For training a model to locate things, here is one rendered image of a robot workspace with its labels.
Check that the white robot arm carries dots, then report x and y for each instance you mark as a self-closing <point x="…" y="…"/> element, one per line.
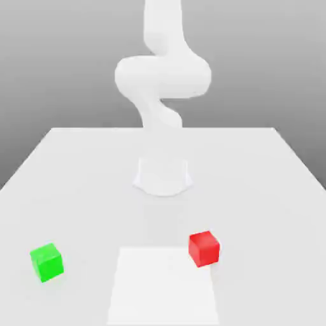
<point x="163" y="76"/>

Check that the small red cube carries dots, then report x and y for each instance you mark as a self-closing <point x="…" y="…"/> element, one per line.
<point x="204" y="249"/>

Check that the small green cube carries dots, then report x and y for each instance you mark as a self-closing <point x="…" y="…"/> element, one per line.
<point x="47" y="262"/>

